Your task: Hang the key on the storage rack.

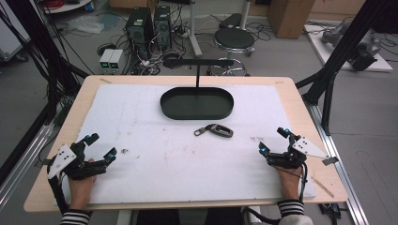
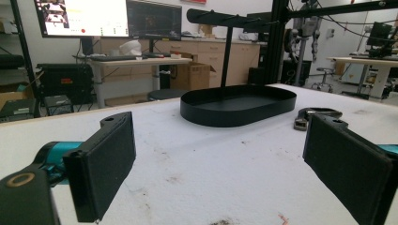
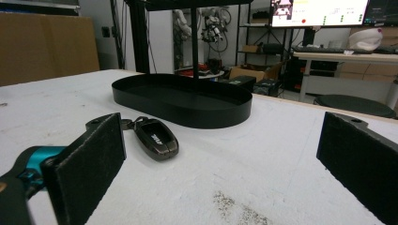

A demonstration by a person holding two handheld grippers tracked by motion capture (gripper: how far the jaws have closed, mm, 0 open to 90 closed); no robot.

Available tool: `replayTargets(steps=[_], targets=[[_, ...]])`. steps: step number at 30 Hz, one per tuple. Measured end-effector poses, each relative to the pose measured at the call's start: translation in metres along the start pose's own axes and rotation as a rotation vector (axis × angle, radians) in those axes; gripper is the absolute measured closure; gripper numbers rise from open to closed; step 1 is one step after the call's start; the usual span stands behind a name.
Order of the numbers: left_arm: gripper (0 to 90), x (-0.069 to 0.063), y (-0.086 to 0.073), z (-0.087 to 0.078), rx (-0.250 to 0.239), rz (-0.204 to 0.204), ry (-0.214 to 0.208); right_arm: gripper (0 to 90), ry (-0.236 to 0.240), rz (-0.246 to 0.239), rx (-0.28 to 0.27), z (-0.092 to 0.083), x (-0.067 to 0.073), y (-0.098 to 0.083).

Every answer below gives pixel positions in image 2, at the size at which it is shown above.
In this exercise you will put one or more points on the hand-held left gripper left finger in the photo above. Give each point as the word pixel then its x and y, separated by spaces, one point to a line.
pixel 103 168

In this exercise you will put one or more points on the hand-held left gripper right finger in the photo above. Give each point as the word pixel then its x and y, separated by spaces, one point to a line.
pixel 347 168

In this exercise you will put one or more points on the black stand with oval tray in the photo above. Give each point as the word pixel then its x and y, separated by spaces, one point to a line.
pixel 231 106

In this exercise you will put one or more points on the metal stool with wheels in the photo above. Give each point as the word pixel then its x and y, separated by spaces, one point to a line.
pixel 324 78

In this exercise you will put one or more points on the black equipment case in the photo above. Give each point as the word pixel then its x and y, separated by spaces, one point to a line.
pixel 64 81

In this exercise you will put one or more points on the black round stool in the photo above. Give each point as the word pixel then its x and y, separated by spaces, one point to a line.
pixel 165 93

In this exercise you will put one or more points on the white work table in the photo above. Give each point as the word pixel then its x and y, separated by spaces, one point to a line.
pixel 369 62

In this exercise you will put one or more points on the light wooden desk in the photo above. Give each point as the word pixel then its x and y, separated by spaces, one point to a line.
pixel 137 62

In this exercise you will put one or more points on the black keyboard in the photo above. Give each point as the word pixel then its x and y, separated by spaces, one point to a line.
pixel 112 57

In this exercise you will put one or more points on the white bag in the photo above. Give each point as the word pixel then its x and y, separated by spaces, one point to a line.
pixel 130 48

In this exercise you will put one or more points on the brown cardboard box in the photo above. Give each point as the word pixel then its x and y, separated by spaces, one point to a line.
pixel 191 76

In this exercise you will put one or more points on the small black monitor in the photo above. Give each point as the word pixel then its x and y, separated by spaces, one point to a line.
pixel 378 33

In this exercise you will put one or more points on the black shelf rack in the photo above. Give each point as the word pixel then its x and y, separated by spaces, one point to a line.
pixel 23 47

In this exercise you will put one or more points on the large monitor with white screen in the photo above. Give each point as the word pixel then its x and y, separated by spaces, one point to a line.
pixel 94 18

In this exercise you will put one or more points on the beige cabinet row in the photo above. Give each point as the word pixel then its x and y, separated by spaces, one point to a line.
pixel 244 59

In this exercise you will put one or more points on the monitor with dark screen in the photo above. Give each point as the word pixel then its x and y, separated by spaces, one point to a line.
pixel 153 18

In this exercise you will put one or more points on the black metal frame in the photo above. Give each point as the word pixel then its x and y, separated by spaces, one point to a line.
pixel 277 47

